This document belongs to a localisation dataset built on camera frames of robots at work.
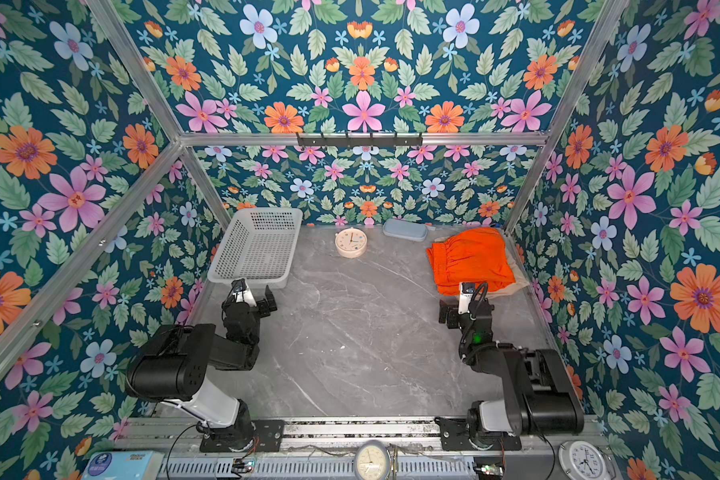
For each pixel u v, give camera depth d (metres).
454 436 0.73
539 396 0.44
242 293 0.78
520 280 0.99
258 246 1.14
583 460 0.68
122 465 0.66
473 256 1.04
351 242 1.11
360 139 0.93
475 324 0.70
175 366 0.47
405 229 1.18
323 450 0.72
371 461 0.67
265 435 0.74
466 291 0.80
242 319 0.70
